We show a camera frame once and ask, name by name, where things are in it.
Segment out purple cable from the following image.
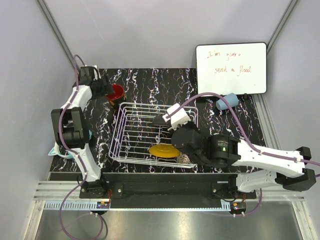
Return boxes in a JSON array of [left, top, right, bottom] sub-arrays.
[[164, 92, 320, 218], [56, 54, 108, 240]]

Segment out red and black mug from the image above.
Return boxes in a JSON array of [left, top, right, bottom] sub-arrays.
[[106, 84, 126, 111]]

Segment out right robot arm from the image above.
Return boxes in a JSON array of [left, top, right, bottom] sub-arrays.
[[171, 126, 317, 199]]

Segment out black marble mat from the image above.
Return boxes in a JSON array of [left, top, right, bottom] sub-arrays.
[[48, 67, 273, 174]]

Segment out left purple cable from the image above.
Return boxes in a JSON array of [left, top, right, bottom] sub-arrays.
[[56, 54, 108, 240]]

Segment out yellow patterned bowl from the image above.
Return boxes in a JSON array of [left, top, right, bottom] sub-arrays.
[[148, 143, 180, 159]]

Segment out white wire dish rack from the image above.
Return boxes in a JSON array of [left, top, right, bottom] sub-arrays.
[[108, 102, 196, 169]]

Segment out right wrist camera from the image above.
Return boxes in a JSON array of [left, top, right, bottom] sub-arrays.
[[162, 103, 191, 131]]

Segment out teal cat-ear headphones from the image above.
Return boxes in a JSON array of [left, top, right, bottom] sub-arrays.
[[48, 133, 85, 160]]

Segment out light blue cup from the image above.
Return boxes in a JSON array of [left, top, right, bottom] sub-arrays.
[[216, 93, 239, 111]]

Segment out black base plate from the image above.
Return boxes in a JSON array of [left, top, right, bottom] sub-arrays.
[[79, 173, 257, 211]]

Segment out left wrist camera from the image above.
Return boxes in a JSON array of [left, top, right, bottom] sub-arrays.
[[86, 65, 99, 74]]

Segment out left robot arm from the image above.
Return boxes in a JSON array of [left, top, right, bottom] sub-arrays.
[[51, 65, 112, 198]]

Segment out black floral square plate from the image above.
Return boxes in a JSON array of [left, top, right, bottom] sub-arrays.
[[152, 113, 172, 128]]

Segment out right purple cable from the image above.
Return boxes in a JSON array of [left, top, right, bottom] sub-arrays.
[[164, 92, 320, 218]]

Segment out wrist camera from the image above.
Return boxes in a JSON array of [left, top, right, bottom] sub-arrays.
[[162, 103, 191, 131], [86, 65, 99, 74]]

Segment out white whiteboard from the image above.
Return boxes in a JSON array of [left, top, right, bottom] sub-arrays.
[[195, 42, 267, 96]]

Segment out brown patterned bowl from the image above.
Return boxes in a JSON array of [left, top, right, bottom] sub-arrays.
[[176, 153, 191, 165]]

